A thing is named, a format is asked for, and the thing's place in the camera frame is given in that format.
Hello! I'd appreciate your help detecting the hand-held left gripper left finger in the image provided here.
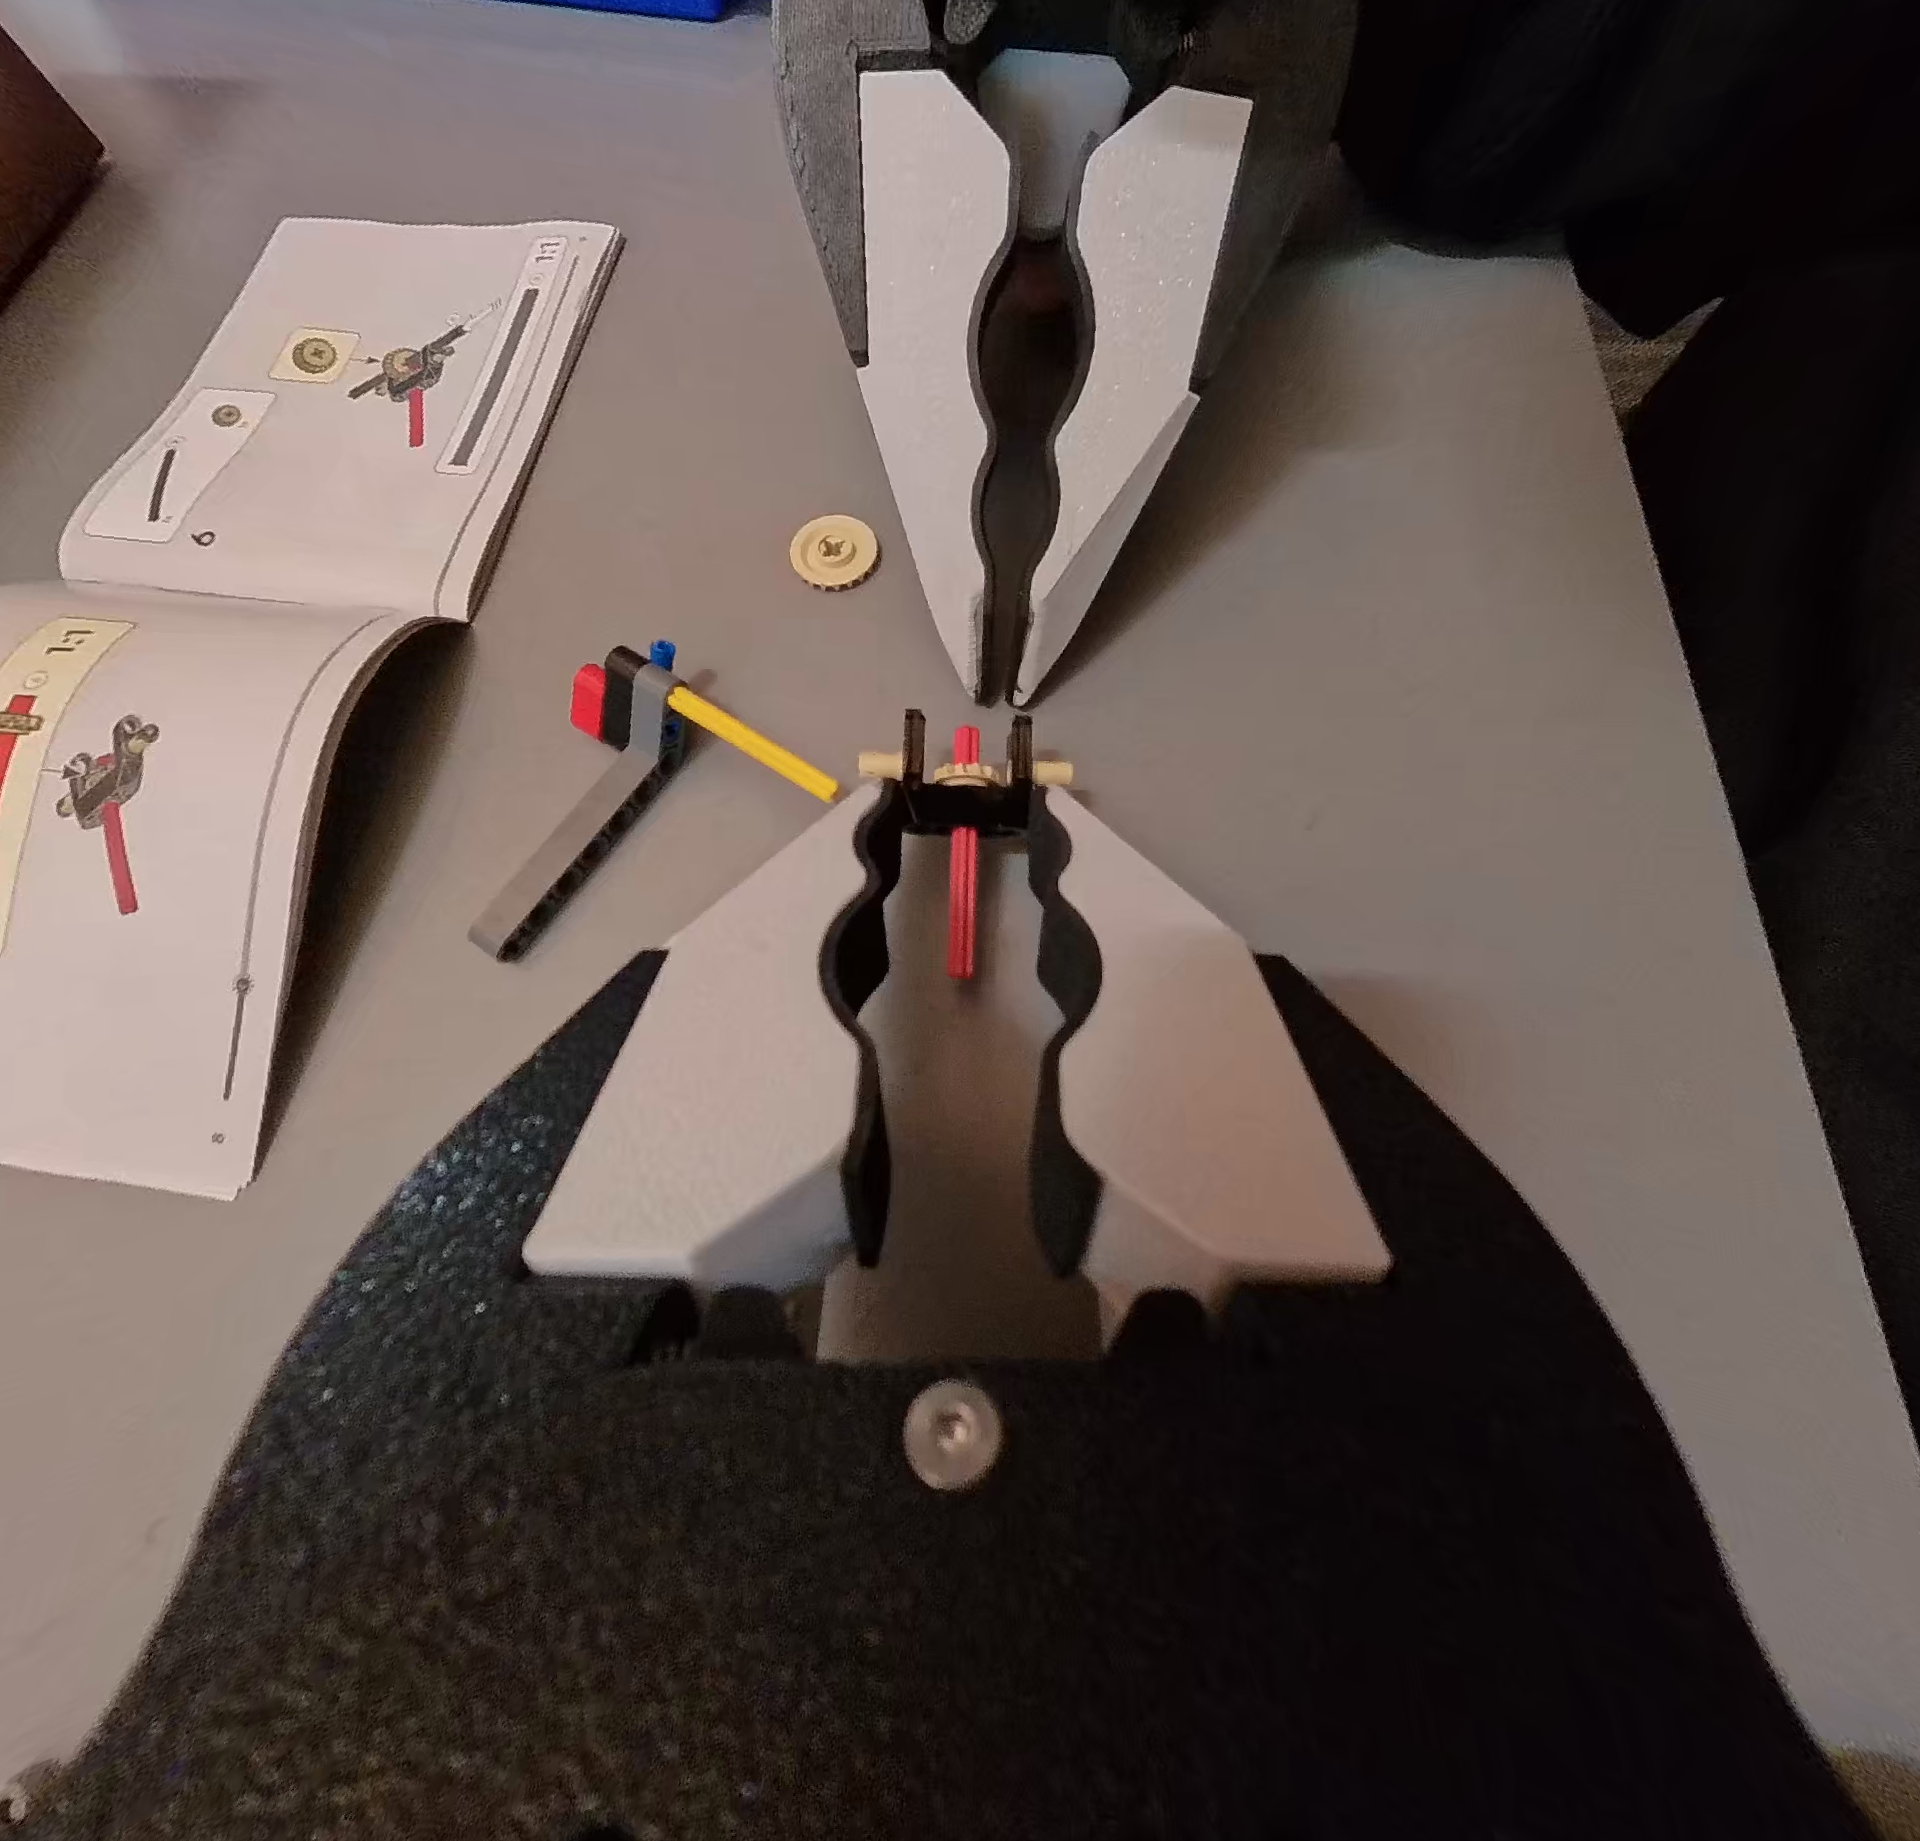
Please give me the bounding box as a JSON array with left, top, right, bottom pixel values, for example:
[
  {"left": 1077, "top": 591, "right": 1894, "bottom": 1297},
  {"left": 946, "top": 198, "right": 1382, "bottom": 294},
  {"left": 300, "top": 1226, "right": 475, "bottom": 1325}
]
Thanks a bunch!
[{"left": 522, "top": 782, "right": 903, "bottom": 1285}]

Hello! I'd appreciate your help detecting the black lego frame with pins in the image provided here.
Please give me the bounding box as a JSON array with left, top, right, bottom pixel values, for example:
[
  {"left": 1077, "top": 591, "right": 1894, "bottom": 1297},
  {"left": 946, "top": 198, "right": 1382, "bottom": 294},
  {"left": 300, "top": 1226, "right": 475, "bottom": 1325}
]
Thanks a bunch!
[{"left": 855, "top": 711, "right": 1081, "bottom": 836}]

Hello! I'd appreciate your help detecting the cardboard toy set box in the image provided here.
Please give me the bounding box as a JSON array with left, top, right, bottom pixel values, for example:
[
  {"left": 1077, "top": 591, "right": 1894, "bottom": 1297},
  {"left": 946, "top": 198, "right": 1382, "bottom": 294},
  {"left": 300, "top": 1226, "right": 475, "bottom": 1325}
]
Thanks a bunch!
[{"left": 0, "top": 23, "right": 107, "bottom": 299}]

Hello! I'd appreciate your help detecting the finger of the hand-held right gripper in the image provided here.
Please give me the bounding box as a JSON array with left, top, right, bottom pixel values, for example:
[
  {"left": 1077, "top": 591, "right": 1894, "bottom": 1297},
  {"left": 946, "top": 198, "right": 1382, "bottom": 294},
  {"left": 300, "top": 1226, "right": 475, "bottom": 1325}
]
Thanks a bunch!
[
  {"left": 855, "top": 67, "right": 1038, "bottom": 708},
  {"left": 1015, "top": 87, "right": 1259, "bottom": 709}
]

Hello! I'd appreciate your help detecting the red lego axle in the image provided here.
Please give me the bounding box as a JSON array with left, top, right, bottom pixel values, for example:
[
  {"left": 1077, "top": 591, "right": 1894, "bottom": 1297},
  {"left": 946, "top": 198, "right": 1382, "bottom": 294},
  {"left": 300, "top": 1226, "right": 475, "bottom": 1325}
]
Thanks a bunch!
[{"left": 946, "top": 726, "right": 983, "bottom": 979}]

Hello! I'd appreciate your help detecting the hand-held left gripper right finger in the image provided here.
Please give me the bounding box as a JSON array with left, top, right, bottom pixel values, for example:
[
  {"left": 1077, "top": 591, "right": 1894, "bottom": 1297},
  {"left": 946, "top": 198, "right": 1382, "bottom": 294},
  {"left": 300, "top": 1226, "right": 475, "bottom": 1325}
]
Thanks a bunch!
[{"left": 1027, "top": 789, "right": 1396, "bottom": 1287}]

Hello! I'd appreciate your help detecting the large tan lego gear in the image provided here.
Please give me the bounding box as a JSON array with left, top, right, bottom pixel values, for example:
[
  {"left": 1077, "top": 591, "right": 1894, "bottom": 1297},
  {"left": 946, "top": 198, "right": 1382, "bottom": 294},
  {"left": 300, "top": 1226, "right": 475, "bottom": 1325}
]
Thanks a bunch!
[{"left": 788, "top": 513, "right": 886, "bottom": 599}]

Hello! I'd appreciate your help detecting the person's black clothed body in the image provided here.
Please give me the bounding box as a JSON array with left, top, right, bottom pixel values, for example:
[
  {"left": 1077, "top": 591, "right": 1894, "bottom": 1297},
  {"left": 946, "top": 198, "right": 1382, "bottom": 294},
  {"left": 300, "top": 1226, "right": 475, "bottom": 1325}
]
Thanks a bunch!
[{"left": 1627, "top": 327, "right": 1920, "bottom": 1408}]

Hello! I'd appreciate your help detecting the open instruction booklet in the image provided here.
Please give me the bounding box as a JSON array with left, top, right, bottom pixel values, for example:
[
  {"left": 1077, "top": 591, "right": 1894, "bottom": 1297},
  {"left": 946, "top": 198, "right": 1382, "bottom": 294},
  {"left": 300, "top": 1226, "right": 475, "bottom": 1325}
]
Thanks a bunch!
[{"left": 0, "top": 216, "right": 623, "bottom": 1203}]

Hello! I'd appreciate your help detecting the grey lego beam assembly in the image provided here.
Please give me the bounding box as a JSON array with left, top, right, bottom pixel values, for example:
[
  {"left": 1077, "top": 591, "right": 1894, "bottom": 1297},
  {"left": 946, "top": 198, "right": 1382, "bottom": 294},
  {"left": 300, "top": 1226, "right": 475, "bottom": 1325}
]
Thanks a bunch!
[{"left": 469, "top": 639, "right": 842, "bottom": 963}]

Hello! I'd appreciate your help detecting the person's right forearm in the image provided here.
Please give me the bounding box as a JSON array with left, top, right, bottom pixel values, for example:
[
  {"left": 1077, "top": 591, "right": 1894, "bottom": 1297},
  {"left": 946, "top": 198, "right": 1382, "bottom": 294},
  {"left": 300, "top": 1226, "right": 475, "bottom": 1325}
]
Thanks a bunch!
[{"left": 1327, "top": 0, "right": 1920, "bottom": 344}]

